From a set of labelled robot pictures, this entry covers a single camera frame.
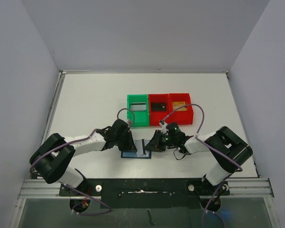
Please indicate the aluminium table edge rail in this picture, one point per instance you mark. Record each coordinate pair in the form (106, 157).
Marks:
(18, 210)

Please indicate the black credit card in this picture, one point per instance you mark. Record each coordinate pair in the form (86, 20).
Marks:
(158, 107)

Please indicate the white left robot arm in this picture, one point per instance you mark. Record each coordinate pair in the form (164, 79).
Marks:
(51, 160)

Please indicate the middle red plastic bin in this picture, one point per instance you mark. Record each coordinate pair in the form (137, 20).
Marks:
(155, 117)

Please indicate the green plastic bin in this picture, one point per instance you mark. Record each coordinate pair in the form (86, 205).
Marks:
(141, 118)

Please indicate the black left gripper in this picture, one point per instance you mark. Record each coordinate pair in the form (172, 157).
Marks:
(130, 145)

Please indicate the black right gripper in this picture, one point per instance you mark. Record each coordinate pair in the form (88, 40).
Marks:
(159, 140)

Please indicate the blue leather card holder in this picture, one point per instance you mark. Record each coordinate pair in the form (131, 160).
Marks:
(132, 155)

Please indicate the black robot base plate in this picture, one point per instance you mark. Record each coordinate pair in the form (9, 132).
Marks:
(155, 193)

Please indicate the right red plastic bin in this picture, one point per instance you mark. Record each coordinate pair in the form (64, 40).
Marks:
(182, 117)

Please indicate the gold credit card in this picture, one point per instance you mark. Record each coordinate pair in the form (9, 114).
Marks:
(179, 106)

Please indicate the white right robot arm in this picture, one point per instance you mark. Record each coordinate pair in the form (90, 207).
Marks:
(229, 150)

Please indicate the red plastic bin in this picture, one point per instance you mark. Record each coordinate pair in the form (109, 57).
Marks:
(155, 117)
(182, 117)

